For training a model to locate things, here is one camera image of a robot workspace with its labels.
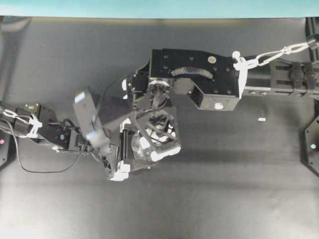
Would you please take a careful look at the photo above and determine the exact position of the black frame rail right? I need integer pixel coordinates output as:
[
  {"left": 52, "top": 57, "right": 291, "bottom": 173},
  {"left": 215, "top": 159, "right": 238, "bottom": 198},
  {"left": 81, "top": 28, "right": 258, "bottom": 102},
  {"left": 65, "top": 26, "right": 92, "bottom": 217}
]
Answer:
[{"left": 306, "top": 16, "right": 319, "bottom": 64}]

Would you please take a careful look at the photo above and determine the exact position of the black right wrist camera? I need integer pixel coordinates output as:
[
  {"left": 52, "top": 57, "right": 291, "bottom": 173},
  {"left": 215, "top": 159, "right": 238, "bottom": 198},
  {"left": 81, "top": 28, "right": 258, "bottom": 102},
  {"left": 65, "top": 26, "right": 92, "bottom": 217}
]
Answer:
[{"left": 72, "top": 87, "right": 135, "bottom": 150}]

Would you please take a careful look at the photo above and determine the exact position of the clear plastic bottle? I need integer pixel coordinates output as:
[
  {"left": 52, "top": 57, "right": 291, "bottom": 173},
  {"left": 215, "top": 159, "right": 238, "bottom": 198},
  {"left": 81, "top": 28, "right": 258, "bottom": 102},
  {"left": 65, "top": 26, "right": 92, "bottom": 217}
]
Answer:
[{"left": 131, "top": 131, "right": 154, "bottom": 164}]

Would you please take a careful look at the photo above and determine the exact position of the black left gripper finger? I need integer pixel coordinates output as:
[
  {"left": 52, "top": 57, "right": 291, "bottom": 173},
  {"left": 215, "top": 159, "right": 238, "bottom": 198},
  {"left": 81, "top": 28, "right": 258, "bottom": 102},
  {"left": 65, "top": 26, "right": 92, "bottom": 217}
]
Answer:
[
  {"left": 130, "top": 160, "right": 151, "bottom": 173},
  {"left": 120, "top": 130, "right": 129, "bottom": 160}
]

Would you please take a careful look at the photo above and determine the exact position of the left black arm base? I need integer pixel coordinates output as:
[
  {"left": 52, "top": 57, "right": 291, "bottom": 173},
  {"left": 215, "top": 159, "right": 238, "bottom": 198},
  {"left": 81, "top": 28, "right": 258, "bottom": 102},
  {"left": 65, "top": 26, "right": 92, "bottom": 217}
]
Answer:
[{"left": 0, "top": 131, "right": 16, "bottom": 170}]

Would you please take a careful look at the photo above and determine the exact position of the white right arm cable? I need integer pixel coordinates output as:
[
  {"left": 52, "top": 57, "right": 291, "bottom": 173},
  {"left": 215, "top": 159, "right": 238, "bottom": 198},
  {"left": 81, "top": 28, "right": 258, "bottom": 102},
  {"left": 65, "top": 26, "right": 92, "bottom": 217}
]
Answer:
[{"left": 231, "top": 42, "right": 312, "bottom": 100}]

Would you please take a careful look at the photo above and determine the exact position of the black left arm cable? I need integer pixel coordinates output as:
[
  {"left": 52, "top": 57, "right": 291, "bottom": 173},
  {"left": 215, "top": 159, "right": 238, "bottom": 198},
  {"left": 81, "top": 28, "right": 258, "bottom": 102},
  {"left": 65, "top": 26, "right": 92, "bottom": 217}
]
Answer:
[{"left": 4, "top": 117, "right": 105, "bottom": 174}]

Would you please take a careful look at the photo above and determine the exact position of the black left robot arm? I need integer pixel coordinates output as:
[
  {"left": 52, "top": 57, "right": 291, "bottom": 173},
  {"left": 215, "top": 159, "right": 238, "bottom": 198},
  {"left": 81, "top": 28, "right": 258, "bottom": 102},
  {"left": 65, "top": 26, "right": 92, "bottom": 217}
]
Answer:
[{"left": 0, "top": 103, "right": 153, "bottom": 181}]

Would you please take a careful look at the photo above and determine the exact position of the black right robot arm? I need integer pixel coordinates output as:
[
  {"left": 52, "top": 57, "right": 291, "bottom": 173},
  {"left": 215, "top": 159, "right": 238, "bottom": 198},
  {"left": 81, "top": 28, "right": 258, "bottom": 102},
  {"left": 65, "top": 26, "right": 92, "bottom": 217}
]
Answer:
[{"left": 122, "top": 48, "right": 319, "bottom": 162}]

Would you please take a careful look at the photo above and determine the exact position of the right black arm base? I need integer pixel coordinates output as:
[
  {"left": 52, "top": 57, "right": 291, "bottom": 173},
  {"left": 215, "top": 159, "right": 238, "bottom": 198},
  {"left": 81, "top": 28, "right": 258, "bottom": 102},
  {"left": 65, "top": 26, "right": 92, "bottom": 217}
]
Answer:
[{"left": 301, "top": 116, "right": 319, "bottom": 177}]

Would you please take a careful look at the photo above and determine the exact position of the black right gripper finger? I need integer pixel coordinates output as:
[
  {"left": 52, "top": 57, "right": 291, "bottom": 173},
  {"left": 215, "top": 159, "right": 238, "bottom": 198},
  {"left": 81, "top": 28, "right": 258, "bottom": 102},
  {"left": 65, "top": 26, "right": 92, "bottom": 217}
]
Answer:
[{"left": 138, "top": 137, "right": 152, "bottom": 156}]

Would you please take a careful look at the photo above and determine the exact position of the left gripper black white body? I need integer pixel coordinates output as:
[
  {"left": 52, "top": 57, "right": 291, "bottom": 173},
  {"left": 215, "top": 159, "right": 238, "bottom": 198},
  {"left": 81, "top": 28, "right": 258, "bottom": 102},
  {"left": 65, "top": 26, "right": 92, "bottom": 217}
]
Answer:
[{"left": 99, "top": 119, "right": 132, "bottom": 182}]

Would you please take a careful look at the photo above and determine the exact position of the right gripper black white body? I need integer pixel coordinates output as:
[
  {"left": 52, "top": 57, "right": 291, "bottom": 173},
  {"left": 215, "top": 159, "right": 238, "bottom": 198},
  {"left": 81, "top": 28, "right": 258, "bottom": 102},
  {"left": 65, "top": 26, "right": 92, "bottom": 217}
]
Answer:
[{"left": 119, "top": 77, "right": 181, "bottom": 161}]

